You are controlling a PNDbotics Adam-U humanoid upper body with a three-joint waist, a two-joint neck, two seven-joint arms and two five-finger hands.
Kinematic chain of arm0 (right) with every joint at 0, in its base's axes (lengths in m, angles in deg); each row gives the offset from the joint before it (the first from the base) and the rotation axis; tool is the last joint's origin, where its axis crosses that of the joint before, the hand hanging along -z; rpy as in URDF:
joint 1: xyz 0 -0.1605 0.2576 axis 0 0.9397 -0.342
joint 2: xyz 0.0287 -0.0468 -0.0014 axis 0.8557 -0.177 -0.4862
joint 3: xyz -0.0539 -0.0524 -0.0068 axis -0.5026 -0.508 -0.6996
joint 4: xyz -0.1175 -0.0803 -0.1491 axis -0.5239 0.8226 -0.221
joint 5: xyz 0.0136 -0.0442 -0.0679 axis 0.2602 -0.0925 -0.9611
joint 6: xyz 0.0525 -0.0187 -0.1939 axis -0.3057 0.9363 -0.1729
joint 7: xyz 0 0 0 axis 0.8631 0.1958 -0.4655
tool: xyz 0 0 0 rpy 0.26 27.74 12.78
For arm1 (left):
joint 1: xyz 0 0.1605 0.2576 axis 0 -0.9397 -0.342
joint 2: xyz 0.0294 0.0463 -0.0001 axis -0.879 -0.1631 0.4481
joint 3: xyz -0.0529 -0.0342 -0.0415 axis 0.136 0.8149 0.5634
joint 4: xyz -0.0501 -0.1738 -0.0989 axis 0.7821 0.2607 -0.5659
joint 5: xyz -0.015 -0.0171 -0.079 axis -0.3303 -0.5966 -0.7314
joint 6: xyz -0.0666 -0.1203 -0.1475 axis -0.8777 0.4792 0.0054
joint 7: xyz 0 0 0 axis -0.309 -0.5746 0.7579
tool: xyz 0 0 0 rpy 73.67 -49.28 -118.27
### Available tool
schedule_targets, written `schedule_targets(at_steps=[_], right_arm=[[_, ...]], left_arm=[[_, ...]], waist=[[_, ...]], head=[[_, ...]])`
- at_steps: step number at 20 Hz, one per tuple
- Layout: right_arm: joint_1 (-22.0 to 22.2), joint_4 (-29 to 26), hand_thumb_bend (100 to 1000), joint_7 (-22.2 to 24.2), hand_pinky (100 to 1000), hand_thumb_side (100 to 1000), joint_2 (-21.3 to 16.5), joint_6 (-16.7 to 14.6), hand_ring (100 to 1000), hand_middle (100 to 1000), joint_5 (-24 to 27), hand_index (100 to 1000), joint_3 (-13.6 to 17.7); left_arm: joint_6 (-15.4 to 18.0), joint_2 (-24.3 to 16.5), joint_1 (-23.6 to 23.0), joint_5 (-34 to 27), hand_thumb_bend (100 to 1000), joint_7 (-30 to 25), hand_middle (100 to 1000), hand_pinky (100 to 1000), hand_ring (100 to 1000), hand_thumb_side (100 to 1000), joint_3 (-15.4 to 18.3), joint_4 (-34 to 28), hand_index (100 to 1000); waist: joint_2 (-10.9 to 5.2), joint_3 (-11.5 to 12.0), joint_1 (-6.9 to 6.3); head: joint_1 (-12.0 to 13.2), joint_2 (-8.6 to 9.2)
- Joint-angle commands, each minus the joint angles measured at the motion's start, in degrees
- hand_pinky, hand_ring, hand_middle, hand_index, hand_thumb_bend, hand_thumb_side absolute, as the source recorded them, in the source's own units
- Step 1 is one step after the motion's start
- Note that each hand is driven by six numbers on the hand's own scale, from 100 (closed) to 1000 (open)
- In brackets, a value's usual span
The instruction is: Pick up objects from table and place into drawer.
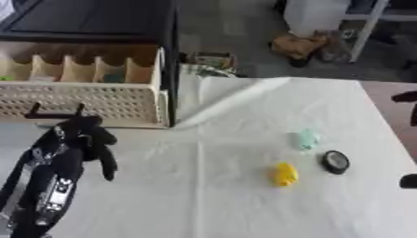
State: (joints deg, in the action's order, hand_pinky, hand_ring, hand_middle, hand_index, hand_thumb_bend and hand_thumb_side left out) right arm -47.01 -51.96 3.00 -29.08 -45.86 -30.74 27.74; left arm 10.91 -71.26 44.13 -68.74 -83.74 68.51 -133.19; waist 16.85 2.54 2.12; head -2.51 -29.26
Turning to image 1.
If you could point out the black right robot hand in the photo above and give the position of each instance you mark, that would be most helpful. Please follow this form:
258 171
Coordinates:
408 96

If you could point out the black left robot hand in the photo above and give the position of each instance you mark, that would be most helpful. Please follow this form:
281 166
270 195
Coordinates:
89 139

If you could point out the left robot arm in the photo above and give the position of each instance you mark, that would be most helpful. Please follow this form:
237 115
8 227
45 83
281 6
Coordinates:
51 186

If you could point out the pale compartment drawer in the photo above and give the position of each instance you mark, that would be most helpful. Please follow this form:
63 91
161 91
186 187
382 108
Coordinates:
108 100

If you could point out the small teal object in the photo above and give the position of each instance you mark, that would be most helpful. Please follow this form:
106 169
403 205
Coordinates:
113 78

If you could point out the black round disc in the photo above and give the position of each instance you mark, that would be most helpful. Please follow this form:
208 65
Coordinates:
335 162

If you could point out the small green object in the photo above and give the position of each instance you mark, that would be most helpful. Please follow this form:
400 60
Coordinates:
5 78

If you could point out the mint green toy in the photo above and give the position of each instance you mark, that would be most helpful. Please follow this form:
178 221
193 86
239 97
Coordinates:
307 140

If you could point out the brown bag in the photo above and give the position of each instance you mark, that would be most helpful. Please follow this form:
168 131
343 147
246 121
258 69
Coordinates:
298 46

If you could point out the black cabinet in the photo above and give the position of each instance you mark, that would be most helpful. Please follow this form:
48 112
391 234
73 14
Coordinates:
98 18

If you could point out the white box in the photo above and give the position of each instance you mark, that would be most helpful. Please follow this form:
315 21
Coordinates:
315 15

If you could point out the small cardboard box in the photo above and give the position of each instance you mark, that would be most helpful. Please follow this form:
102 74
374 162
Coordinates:
213 62

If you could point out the yellow toy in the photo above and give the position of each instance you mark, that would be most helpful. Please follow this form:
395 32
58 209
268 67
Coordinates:
285 175

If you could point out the white metal frame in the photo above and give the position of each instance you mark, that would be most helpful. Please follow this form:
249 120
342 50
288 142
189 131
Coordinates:
365 31

